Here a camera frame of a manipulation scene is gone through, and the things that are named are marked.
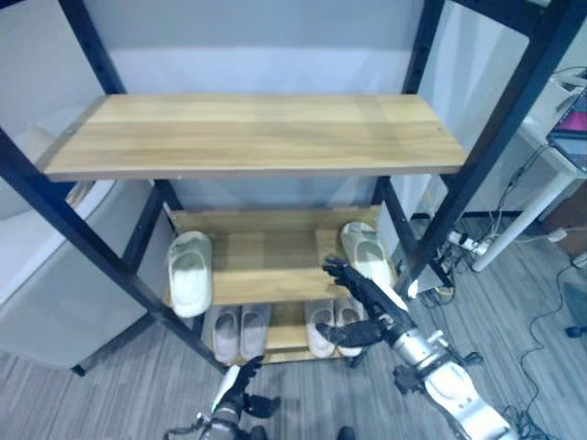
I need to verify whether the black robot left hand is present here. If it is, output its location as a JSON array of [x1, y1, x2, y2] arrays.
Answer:
[[211, 355, 282, 418]]

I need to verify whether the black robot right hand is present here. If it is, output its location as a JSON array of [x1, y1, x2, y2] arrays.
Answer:
[[315, 258, 410, 348]]

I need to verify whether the cream white slipper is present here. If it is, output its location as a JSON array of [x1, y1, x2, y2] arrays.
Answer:
[[165, 230, 216, 319], [334, 296, 369, 358], [304, 300, 339, 359], [238, 303, 272, 361], [338, 221, 392, 286], [211, 305, 242, 366]]

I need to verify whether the grey metal box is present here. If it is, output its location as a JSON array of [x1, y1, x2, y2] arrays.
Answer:
[[405, 264, 454, 300]]

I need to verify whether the small wooden shelf board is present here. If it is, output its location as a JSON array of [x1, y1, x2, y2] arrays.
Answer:
[[200, 300, 364, 367]]

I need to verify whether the white power strip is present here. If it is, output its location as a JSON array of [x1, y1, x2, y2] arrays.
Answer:
[[447, 230, 490, 257]]

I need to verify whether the white desk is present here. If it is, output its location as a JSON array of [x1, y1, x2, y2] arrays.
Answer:
[[471, 68, 587, 272]]

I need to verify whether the white cabinet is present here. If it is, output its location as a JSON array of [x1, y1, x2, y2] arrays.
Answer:
[[0, 122, 162, 373]]

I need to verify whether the brown cardboard box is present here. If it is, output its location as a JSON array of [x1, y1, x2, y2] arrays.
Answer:
[[539, 186, 587, 254]]

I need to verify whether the large wooden shelf board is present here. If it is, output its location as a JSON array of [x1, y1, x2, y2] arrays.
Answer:
[[43, 93, 470, 182]]

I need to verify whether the open laptop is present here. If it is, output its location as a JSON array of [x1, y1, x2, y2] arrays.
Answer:
[[547, 85, 587, 171]]

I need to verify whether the white box on desk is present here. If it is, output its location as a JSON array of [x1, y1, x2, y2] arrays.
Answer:
[[548, 68, 587, 114]]

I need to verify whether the black floor cable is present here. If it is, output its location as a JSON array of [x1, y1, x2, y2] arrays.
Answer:
[[516, 263, 587, 440]]

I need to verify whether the black metal rack frame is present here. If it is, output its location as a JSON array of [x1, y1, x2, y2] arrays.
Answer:
[[0, 0, 587, 378]]

